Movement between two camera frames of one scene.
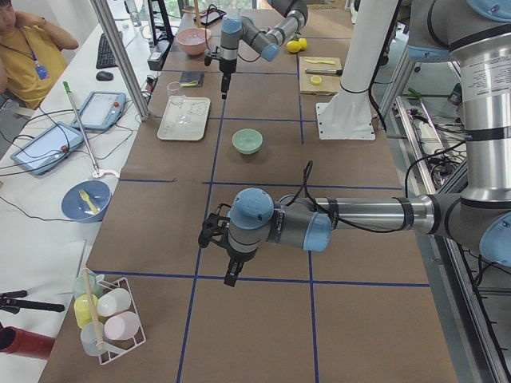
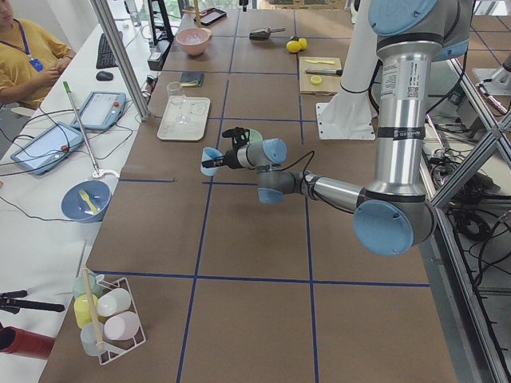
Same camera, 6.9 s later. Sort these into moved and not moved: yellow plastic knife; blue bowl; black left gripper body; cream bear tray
Moved: black left gripper body
Not moved: yellow plastic knife; cream bear tray; blue bowl
